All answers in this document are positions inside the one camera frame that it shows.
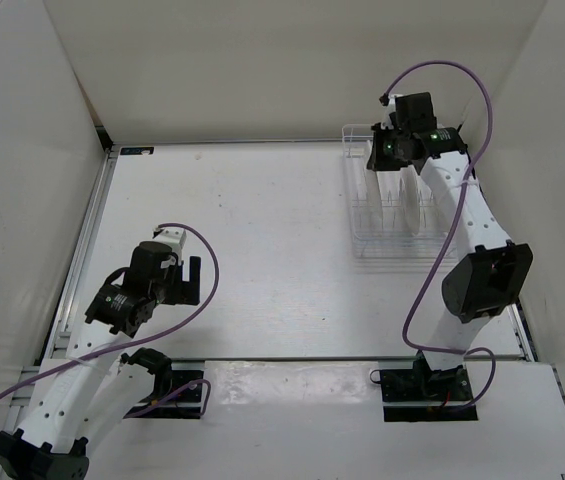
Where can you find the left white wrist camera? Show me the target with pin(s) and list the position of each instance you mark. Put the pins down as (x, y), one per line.
(174, 237)

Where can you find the blue label sticker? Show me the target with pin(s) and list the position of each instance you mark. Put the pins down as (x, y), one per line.
(136, 151)

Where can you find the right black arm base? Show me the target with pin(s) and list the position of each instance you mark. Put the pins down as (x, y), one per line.
(407, 398)

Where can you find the white wire dish rack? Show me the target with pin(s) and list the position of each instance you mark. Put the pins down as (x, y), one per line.
(381, 241)

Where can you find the green rimmed white plate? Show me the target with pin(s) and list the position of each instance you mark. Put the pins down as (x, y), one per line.
(374, 191)

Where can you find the aluminium table rail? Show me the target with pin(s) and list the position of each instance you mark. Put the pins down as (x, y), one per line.
(60, 323)

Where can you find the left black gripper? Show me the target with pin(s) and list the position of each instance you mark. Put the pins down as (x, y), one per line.
(185, 292)

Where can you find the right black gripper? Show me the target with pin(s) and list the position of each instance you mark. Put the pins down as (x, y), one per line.
(377, 162)

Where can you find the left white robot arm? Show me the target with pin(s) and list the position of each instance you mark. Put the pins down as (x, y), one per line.
(85, 401)

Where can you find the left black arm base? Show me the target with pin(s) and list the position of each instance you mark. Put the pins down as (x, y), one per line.
(182, 394)

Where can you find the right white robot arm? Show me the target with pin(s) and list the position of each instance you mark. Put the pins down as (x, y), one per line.
(491, 267)

